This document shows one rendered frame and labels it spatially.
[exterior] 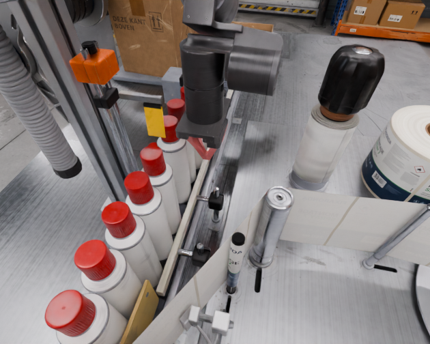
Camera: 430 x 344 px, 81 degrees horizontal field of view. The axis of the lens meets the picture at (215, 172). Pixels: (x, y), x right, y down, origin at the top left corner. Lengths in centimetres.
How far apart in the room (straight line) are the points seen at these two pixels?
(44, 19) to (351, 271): 60
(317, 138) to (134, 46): 78
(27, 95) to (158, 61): 76
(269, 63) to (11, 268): 61
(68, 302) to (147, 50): 90
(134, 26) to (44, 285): 82
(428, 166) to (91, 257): 55
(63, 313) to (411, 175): 58
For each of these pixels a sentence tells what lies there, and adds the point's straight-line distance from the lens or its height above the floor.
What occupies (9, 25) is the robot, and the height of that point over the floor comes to 100.
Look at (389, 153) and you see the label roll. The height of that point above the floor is 99.
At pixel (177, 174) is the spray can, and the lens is 48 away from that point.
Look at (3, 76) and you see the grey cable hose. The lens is 32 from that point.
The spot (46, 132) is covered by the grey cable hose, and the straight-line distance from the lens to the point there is 35.
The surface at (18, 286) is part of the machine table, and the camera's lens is 65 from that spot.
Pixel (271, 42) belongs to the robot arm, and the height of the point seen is 122.
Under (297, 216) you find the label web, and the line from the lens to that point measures 42.
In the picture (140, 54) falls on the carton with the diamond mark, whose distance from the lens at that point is 108.
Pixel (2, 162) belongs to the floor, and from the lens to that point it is 243.
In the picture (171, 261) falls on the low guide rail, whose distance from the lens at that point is 46.
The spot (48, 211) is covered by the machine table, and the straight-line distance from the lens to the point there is 72.
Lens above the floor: 134
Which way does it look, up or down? 48 degrees down
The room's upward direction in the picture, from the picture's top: straight up
